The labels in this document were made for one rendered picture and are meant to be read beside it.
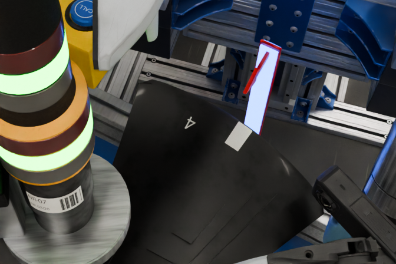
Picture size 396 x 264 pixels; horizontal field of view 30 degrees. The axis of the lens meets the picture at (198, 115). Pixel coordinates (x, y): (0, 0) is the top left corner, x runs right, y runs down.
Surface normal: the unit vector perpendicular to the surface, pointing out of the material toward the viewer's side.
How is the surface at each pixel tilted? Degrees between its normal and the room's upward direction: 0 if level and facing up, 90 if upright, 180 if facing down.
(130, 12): 42
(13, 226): 90
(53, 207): 90
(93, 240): 0
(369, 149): 0
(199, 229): 9
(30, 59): 90
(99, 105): 0
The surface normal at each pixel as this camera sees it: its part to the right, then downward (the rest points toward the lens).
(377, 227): 0.00, -0.42
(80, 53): -0.47, 0.75
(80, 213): 0.66, 0.66
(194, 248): 0.17, -0.58
